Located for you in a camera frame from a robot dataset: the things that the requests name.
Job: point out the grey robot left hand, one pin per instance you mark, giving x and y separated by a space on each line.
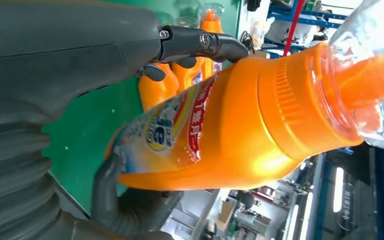
62 43

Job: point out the orange detergent bottle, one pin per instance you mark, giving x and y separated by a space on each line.
245 132
187 76
159 92
210 24

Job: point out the clear plastic bag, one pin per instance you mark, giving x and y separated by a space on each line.
261 33

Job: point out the cardboard box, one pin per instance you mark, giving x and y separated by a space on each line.
261 54

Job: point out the red metal bar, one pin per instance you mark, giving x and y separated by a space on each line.
293 26

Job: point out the blue metal rack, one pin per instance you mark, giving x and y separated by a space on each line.
324 23

